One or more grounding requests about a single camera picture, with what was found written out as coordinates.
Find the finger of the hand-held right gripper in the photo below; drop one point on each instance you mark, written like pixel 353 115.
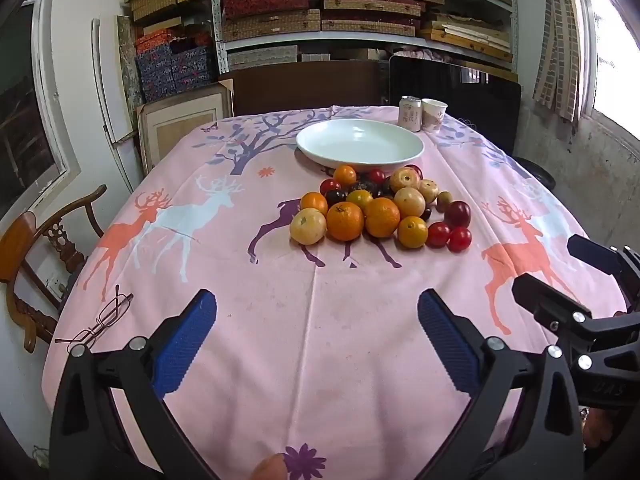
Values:
pixel 590 255
pixel 545 297

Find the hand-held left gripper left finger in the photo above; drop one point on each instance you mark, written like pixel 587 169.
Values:
pixel 187 345

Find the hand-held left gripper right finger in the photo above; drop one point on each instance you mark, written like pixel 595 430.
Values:
pixel 447 340

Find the red tomato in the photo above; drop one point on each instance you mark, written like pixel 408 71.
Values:
pixel 459 239
pixel 330 186
pixel 438 234
pixel 376 176

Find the yellow-orange citrus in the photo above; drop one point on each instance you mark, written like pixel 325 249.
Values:
pixel 360 199
pixel 412 231

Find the dark purple passion fruit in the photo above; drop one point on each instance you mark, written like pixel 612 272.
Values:
pixel 361 186
pixel 387 187
pixel 426 212

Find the large orange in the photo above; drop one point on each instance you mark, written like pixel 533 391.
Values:
pixel 345 220
pixel 382 217

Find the small olive fruit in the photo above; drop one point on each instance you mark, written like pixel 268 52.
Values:
pixel 443 200

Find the beige round fruit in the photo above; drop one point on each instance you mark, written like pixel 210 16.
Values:
pixel 409 202
pixel 308 226
pixel 428 189
pixel 405 179

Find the small orange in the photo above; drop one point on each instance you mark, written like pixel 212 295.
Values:
pixel 345 175
pixel 313 203

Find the white oval plate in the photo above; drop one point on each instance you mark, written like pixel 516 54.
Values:
pixel 360 142

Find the person's right hand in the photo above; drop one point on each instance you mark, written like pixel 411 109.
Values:
pixel 597 430

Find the person's left hand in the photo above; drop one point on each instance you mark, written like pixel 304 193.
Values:
pixel 270 467

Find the black round stool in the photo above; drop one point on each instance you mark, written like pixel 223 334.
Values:
pixel 537 172

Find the pink deer print tablecloth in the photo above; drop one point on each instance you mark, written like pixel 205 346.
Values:
pixel 320 310

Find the brown wooden chair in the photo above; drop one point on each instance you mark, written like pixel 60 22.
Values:
pixel 20 240

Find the bright window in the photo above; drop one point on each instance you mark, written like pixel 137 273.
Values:
pixel 612 50

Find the white paper cup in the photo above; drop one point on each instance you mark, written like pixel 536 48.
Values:
pixel 433 115

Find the black flat screen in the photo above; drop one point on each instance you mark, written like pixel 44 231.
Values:
pixel 452 95

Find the brick pattern strips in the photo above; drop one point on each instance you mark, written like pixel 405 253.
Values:
pixel 555 45

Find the beige framed picture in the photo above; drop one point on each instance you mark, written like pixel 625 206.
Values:
pixel 175 125

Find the pink drink can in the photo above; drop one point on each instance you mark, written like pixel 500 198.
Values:
pixel 411 112

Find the white leaning board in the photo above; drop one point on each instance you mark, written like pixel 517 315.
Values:
pixel 102 95

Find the blue floral box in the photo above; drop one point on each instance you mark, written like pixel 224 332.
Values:
pixel 155 72
pixel 192 65

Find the dark brown wooden board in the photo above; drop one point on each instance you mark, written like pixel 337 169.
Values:
pixel 300 87

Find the white framed window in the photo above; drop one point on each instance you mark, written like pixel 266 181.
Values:
pixel 25 110

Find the grey stone slab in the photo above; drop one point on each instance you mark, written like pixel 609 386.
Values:
pixel 127 60

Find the orange patterned box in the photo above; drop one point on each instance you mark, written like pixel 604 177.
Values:
pixel 155 40

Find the stack of woven flat boxes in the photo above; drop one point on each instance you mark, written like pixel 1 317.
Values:
pixel 270 25

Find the white metal shelf rack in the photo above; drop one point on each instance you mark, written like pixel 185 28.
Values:
pixel 310 36

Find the thin frame eyeglasses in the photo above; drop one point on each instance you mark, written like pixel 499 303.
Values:
pixel 112 310

